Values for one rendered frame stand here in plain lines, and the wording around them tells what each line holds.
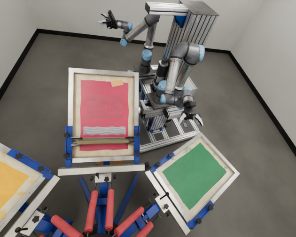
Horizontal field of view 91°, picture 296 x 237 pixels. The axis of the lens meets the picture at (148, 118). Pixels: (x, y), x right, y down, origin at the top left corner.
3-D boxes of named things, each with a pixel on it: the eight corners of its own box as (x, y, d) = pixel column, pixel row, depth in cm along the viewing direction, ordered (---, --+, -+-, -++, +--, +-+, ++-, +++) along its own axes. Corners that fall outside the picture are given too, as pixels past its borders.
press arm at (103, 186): (100, 171, 123) (99, 173, 118) (107, 170, 124) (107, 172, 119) (100, 191, 123) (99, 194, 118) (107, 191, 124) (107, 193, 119)
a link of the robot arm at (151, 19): (162, 20, 131) (124, 50, 158) (162, 15, 137) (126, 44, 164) (154, 8, 124) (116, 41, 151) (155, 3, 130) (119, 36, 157)
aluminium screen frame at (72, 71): (70, 68, 123) (68, 67, 120) (138, 73, 135) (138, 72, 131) (68, 161, 122) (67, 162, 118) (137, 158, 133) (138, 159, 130)
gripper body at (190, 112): (192, 121, 104) (191, 108, 111) (196, 114, 97) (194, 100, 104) (182, 120, 104) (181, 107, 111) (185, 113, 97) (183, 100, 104)
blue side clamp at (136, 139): (133, 125, 134) (134, 125, 128) (138, 125, 135) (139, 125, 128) (133, 158, 134) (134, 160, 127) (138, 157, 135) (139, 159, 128)
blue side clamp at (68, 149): (68, 125, 123) (65, 125, 117) (74, 125, 124) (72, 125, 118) (67, 161, 123) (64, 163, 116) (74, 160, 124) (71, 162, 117)
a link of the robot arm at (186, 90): (189, 93, 119) (193, 86, 112) (190, 104, 113) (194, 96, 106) (179, 91, 119) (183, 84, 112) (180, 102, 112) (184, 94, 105)
